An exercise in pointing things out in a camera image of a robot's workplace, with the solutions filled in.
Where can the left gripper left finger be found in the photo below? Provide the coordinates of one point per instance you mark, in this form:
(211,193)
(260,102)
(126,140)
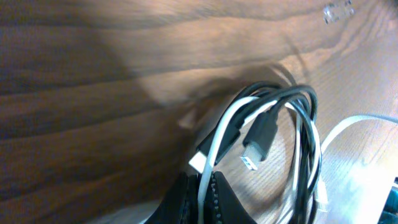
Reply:
(180,205)

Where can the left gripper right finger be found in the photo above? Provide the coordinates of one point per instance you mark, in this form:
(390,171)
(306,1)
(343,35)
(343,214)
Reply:
(221,204)

